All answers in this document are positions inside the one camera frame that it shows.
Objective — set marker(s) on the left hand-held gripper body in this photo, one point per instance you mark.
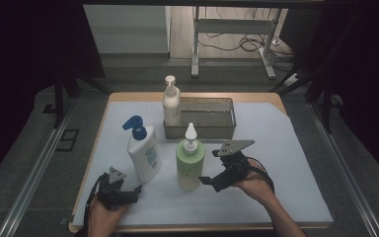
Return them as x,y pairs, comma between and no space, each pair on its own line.
110,194

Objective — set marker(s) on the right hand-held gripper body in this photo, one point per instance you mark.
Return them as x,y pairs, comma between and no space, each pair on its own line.
237,168

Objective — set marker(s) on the grey metal mesh basket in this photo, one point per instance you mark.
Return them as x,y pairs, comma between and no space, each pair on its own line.
210,126

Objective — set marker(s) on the green bottle with white pump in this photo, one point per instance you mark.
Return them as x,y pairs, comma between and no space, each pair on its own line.
190,168

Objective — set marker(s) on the white bottle with blue pump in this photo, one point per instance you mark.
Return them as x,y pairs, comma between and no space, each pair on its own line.
143,158

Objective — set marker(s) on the cream pump bottle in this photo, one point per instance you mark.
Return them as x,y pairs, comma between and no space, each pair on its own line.
171,105

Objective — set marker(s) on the person's left hand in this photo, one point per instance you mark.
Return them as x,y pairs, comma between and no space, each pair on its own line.
103,217

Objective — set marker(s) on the person's right hand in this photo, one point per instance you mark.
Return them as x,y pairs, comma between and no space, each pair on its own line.
256,187

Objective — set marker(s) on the black metal stand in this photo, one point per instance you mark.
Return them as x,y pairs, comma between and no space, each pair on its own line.
325,98
59,98

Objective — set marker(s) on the white power strip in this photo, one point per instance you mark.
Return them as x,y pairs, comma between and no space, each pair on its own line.
275,41

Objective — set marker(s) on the white cabinet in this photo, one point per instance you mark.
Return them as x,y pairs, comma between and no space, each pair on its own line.
128,29

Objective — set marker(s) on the dark curtain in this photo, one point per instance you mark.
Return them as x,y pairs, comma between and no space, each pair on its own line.
368,82
19,65

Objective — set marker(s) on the aluminium rail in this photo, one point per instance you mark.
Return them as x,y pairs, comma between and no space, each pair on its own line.
345,174
29,184

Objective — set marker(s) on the white metal stand frame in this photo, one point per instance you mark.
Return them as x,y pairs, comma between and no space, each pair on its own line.
233,26

